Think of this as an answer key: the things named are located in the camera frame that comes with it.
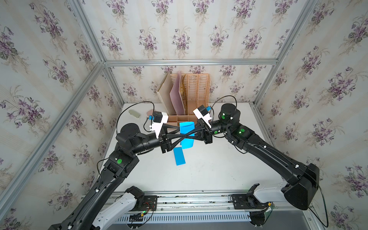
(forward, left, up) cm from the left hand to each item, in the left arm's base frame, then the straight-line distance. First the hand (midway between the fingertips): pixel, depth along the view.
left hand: (183, 135), depth 54 cm
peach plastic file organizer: (+64, -13, -27) cm, 71 cm away
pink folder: (+39, +5, -15) cm, 42 cm away
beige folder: (+41, +12, -13) cm, 44 cm away
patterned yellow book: (+59, -1, -27) cm, 65 cm away
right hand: (+1, -2, -3) cm, 3 cm away
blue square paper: (+10, +2, -40) cm, 42 cm away
